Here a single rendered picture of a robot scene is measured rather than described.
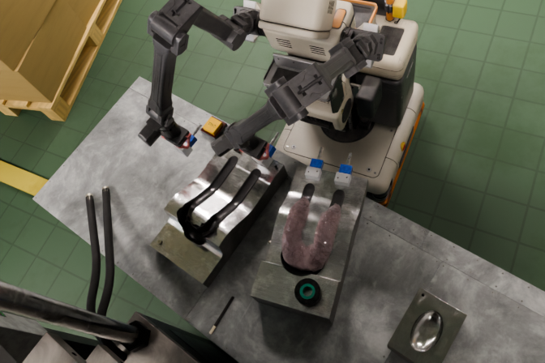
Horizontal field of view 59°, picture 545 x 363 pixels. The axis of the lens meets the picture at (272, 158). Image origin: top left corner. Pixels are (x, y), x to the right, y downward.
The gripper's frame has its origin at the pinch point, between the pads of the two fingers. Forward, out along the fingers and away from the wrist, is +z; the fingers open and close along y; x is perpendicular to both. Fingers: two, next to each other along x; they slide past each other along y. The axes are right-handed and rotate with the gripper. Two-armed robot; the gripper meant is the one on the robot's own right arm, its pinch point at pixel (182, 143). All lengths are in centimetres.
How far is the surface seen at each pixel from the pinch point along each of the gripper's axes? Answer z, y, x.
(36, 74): 58, -158, 4
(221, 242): 1.7, 35.9, -22.1
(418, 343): 10, 103, -14
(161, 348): 15, 34, -61
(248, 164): 6.3, 24.5, 6.9
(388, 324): 15, 93, -14
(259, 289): 4, 55, -28
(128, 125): 15.1, -38.5, -2.1
